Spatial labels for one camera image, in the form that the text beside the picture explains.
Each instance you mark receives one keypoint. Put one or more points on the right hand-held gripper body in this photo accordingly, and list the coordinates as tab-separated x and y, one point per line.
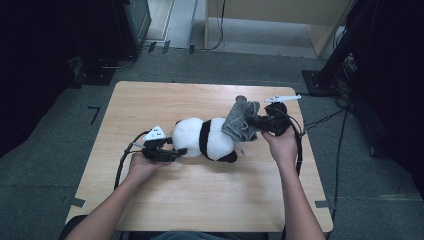
278	121

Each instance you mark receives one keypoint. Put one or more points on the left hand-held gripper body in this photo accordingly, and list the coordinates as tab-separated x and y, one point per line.
155	153

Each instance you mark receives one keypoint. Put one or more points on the grey cloth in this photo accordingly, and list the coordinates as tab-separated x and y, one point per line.
238	121

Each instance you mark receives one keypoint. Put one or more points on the panda plush toy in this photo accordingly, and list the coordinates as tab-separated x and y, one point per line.
190	136

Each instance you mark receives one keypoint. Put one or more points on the person's right hand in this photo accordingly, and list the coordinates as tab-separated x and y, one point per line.
283	148

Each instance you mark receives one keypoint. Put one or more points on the black metal stand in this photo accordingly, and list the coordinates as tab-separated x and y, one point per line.
333	63

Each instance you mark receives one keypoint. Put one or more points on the wooden cabinet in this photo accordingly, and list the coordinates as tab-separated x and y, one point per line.
266	13

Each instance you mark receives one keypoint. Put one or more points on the black cabinet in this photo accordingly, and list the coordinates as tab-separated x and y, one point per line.
133	26

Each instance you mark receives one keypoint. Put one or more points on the black curtain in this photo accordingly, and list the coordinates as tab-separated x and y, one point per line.
393	83
40	66

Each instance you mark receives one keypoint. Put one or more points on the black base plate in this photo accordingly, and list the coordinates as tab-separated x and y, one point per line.
93	75

